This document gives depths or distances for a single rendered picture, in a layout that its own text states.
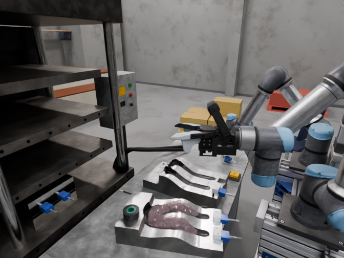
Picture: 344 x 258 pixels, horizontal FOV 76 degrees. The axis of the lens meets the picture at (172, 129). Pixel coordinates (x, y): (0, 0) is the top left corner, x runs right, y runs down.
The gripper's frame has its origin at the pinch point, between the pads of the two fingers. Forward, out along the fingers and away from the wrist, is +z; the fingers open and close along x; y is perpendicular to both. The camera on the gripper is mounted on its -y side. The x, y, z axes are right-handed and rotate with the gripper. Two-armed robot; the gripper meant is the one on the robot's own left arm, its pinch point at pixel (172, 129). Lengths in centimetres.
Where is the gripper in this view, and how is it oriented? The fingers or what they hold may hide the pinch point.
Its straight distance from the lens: 67.9
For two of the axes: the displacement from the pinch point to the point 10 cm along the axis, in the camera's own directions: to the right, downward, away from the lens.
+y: -0.1, 9.7, 2.5
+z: -10.0, -0.3, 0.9
